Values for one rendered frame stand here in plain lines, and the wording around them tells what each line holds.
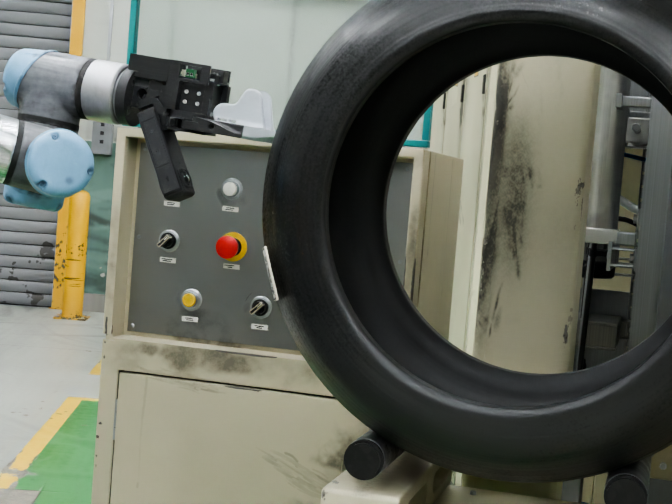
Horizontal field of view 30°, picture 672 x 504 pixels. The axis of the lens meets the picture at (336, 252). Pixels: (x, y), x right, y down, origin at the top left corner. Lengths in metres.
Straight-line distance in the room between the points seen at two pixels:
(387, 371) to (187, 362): 0.90
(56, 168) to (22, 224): 9.25
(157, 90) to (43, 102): 0.14
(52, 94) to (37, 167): 0.17
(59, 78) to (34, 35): 9.15
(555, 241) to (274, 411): 0.67
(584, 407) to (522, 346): 0.42
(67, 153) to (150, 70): 0.17
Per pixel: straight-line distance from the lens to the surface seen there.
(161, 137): 1.51
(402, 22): 1.34
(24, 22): 10.73
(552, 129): 1.70
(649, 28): 1.31
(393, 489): 1.42
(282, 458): 2.15
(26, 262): 10.67
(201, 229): 2.22
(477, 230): 4.80
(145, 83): 1.53
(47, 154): 1.41
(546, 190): 1.70
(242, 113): 1.48
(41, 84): 1.56
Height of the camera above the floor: 1.20
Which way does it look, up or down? 3 degrees down
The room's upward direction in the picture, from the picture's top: 5 degrees clockwise
